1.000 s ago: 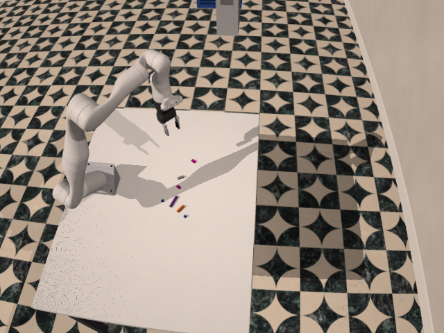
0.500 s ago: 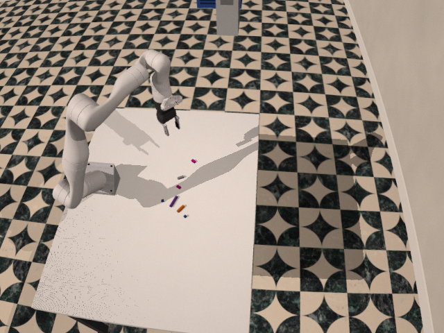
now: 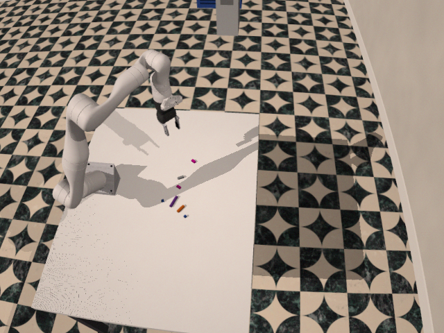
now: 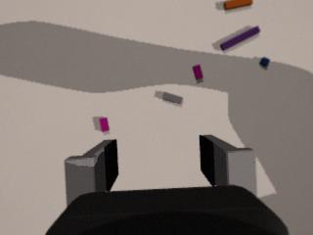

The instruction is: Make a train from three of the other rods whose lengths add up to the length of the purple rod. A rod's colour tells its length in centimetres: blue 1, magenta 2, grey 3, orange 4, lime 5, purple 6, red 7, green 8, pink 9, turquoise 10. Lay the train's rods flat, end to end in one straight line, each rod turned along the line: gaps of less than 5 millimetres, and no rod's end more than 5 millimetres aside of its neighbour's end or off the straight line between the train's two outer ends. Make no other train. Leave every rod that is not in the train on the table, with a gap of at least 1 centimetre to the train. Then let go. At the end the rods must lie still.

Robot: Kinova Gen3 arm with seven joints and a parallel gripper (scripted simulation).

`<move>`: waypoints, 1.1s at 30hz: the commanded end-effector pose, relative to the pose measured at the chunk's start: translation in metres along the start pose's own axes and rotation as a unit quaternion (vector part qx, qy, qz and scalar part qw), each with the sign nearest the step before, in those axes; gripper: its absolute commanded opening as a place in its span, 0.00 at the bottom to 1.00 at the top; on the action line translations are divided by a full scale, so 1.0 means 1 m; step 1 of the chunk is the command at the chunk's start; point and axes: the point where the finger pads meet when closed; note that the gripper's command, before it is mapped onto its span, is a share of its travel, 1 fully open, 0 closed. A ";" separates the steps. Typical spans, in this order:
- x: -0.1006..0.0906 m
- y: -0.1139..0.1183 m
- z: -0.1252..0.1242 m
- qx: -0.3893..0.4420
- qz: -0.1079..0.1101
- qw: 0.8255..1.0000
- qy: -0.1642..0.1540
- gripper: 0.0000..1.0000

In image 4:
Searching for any orange rod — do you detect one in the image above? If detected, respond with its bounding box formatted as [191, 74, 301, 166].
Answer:
[223, 0, 253, 11]

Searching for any dark purple rod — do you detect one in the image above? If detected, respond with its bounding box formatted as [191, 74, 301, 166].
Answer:
[220, 26, 260, 51]

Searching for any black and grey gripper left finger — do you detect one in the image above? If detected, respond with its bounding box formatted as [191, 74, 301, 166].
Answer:
[65, 139, 118, 207]

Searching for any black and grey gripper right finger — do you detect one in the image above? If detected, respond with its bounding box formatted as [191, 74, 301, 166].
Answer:
[200, 135, 257, 197]

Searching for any grey rectangular bar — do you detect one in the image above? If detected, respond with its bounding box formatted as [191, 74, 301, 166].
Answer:
[162, 92, 183, 104]

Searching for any small dark blue block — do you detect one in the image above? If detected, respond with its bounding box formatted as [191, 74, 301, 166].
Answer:
[259, 57, 270, 67]

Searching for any dark magenta block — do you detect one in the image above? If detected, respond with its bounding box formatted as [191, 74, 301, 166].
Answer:
[193, 65, 203, 79]
[99, 117, 110, 132]

